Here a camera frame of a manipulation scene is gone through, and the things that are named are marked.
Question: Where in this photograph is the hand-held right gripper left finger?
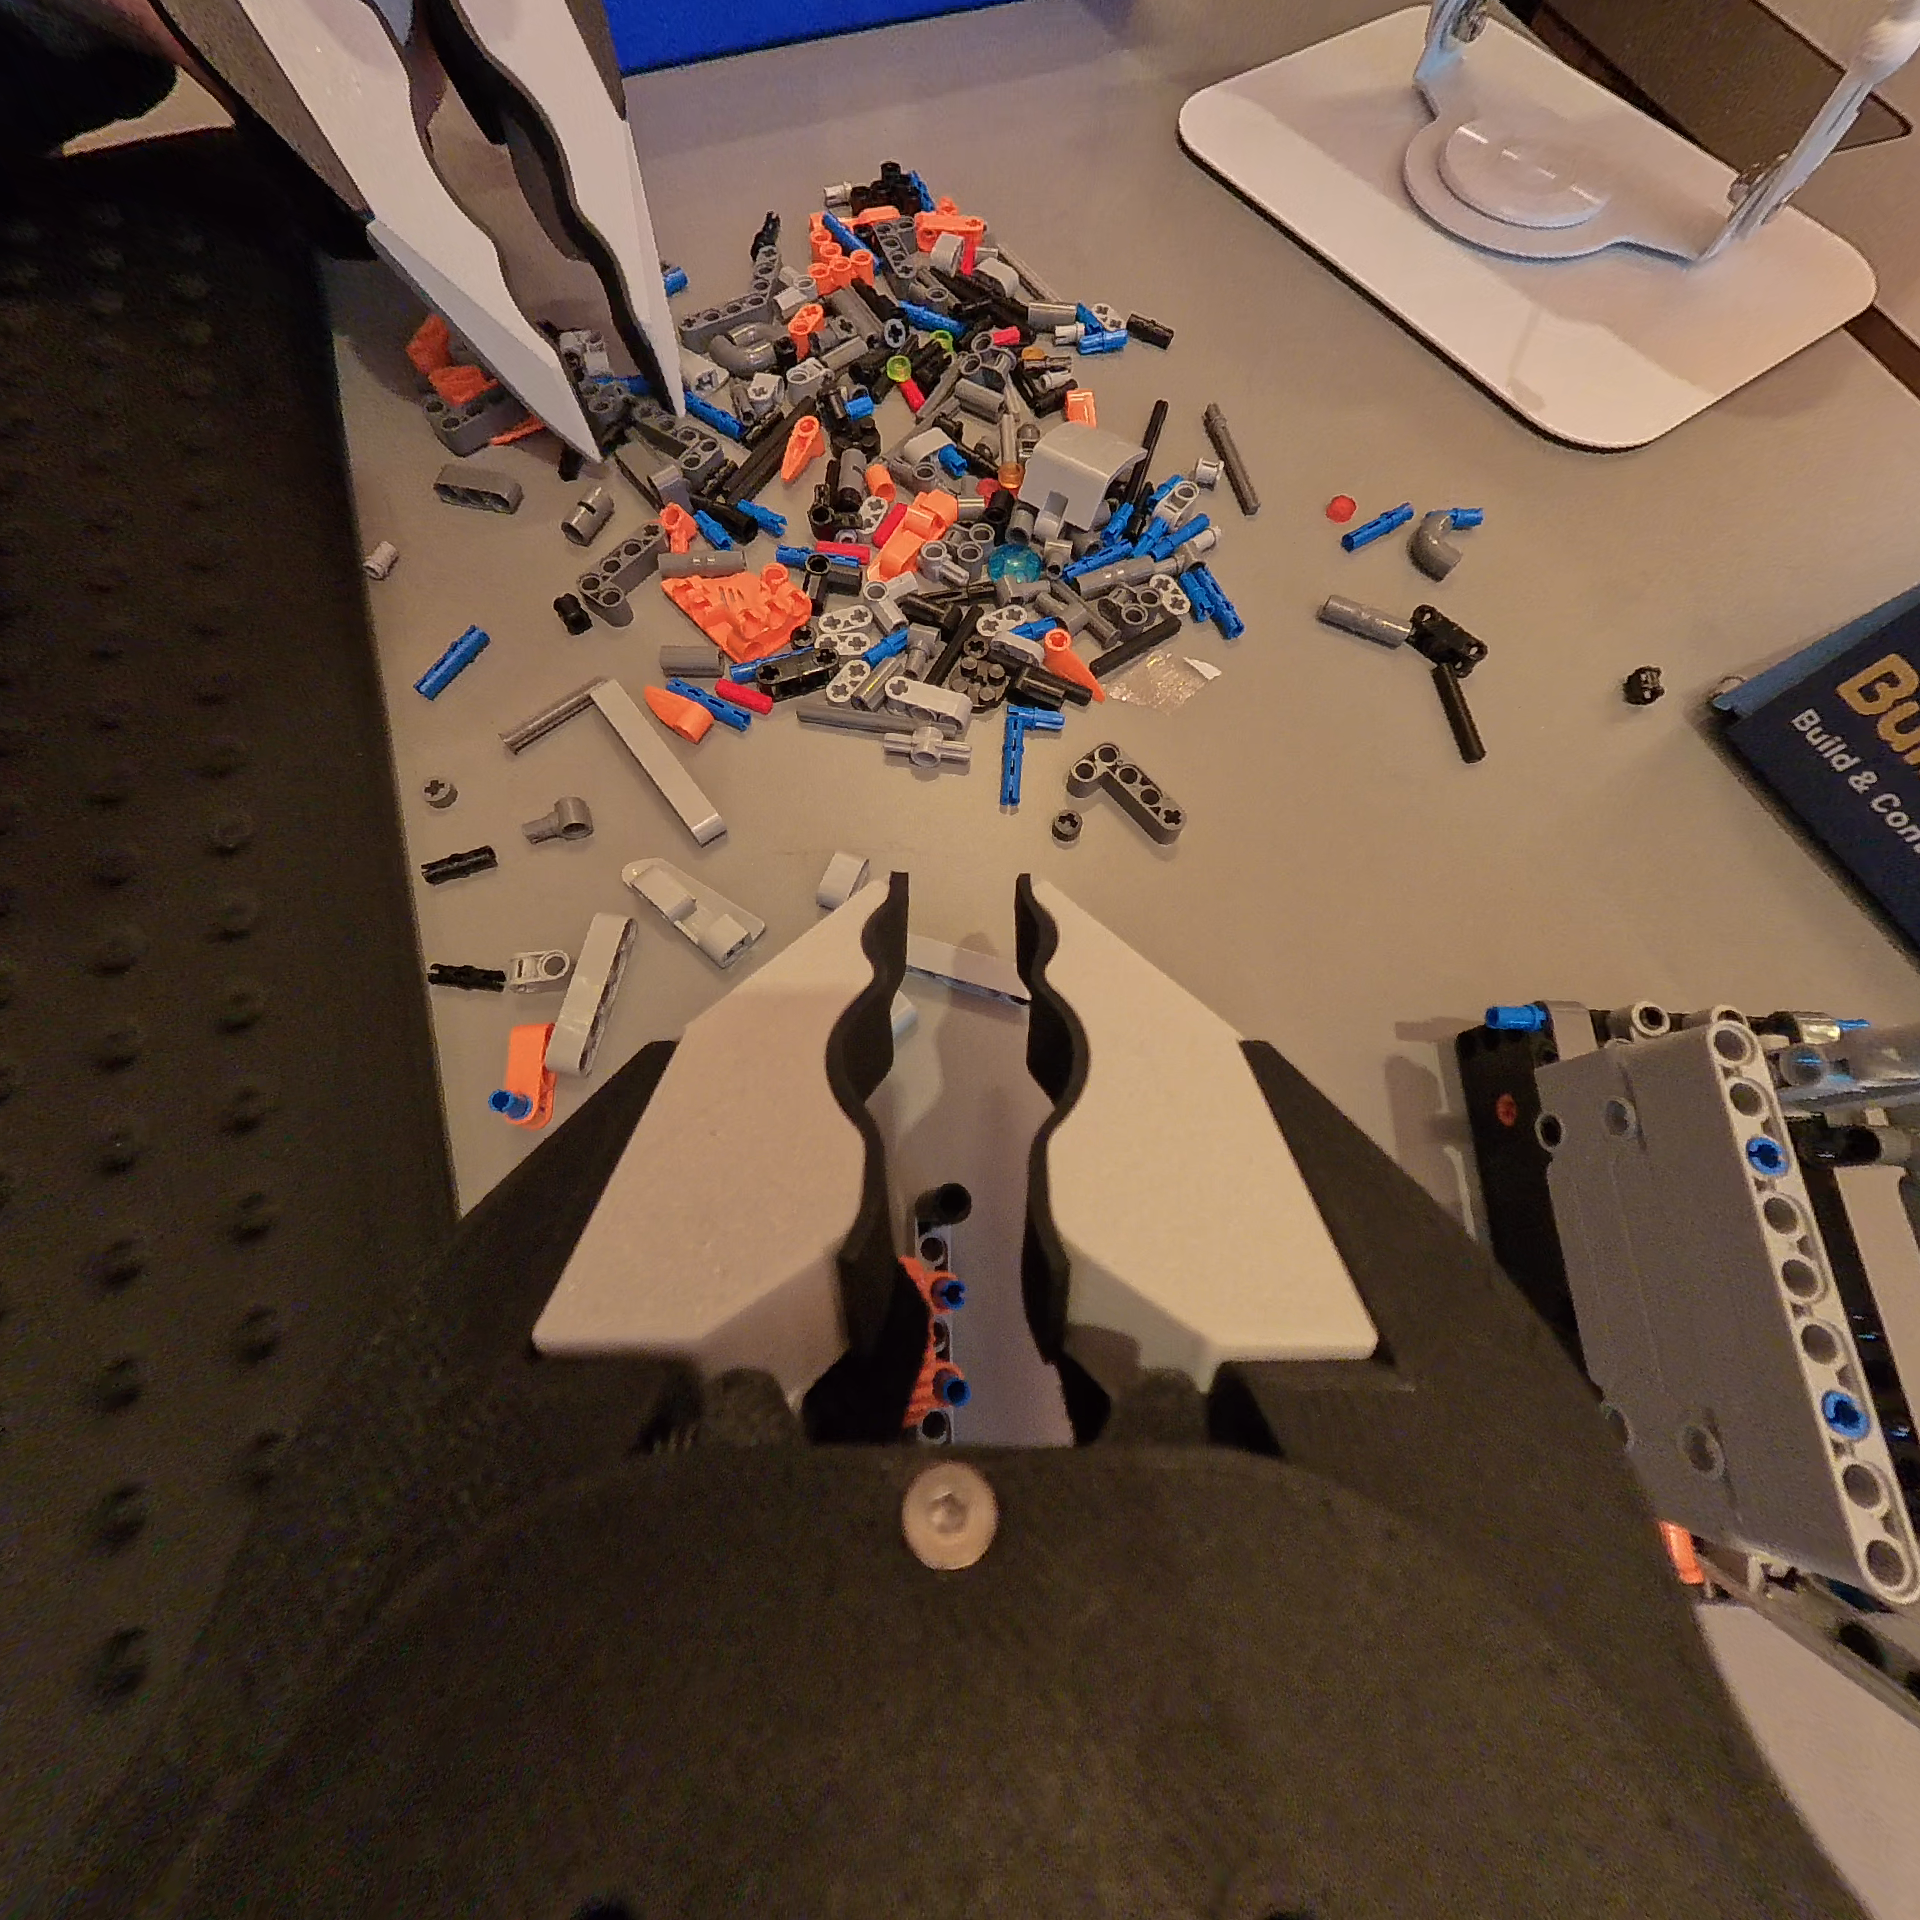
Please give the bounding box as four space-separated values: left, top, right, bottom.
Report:
534 873 906 1405

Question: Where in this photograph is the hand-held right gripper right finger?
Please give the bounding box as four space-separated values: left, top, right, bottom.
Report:
1015 878 1383 1402

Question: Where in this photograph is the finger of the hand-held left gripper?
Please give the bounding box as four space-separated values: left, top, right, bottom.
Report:
420 0 688 422
236 0 608 457

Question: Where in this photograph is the orange connector block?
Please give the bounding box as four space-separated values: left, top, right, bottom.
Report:
895 1187 976 1413

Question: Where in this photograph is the pile of plastic building pieces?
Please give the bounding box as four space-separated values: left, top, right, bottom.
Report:
407 151 1262 812

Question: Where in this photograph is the blue storage bin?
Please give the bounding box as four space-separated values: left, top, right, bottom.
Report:
601 0 1038 77

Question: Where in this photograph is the small orange piece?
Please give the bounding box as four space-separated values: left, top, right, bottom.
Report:
495 1021 566 1127

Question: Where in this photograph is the grey straight beam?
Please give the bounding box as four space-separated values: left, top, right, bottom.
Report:
551 916 637 1082

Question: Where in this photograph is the curved grey panel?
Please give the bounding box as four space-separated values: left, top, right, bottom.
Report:
621 855 768 969

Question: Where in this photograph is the dark grey angled beam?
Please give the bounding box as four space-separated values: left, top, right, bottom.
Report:
1065 743 1185 849

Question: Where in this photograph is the long grey angled beam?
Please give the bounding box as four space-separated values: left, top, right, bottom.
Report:
502 676 730 849

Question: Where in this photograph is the grey black robot model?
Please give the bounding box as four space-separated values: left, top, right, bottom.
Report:
1463 1006 1920 1713

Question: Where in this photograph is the black studded mat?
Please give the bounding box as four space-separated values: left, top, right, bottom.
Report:
0 122 647 1920

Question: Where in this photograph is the black angled axle piece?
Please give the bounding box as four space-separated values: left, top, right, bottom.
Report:
1405 609 1493 767

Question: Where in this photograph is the blue robot kit box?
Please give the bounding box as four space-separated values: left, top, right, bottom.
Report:
1712 585 1920 962

